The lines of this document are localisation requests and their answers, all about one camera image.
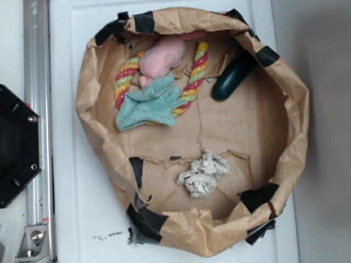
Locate dark green plastic pickle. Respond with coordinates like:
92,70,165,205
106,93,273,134
212,52,256,101

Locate teal terry cloth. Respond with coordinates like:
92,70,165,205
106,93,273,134
116,73,186,132

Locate crumpled white paper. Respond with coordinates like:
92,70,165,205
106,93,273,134
175,150,230,198

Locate pink plush toy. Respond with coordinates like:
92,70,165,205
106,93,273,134
139,31,207,89

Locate brown paper bag bin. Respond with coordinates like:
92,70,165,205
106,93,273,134
76,7,309,257

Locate white plastic tray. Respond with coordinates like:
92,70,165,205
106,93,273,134
49,1,299,262

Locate multicolour rope toy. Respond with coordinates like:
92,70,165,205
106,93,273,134
114,42,208,125

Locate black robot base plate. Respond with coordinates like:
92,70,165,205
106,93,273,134
1,85,41,209

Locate metal corner bracket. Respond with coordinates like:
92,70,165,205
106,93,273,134
15,225,50,262

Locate aluminium extrusion rail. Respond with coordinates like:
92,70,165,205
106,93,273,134
23,1,57,262

